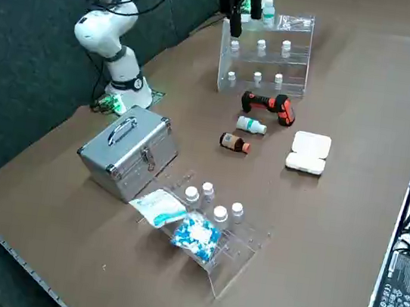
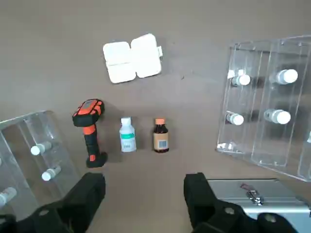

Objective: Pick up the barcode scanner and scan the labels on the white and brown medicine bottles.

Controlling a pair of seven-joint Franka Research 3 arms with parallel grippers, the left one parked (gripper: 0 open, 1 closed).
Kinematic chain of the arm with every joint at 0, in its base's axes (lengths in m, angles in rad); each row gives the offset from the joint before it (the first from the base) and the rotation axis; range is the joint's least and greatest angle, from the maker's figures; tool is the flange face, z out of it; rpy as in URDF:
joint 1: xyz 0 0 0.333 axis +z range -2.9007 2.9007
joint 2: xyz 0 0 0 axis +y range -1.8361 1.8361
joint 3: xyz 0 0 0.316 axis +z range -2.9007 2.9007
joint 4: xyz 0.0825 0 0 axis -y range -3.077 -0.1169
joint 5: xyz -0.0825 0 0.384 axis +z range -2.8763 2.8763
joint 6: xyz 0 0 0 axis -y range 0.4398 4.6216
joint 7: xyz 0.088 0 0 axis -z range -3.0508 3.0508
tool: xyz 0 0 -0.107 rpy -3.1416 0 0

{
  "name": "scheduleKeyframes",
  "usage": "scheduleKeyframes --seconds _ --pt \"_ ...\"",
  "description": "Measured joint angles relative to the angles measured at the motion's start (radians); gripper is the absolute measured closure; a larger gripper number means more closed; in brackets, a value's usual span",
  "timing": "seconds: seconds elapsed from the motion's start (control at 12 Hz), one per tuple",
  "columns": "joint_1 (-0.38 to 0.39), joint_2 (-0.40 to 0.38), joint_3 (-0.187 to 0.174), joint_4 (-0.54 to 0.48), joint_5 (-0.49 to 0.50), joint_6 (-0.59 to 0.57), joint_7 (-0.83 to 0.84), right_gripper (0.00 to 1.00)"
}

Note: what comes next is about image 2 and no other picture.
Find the white plastic pill box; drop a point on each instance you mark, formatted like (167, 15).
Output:
(131, 58)

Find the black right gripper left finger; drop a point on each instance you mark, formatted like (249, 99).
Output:
(73, 208)

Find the clear acrylic tiered shelf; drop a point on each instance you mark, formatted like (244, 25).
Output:
(14, 136)
(257, 102)

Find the brown medicine bottle orange cap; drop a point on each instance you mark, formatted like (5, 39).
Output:
(160, 143)

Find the silver aluminium case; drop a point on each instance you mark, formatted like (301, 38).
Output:
(230, 191)

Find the white medicine bottle green label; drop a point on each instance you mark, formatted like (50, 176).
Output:
(127, 140)

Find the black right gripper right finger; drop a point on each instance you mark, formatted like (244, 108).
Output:
(206, 213)

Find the orange and black barcode scanner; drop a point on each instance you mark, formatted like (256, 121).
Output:
(91, 136)

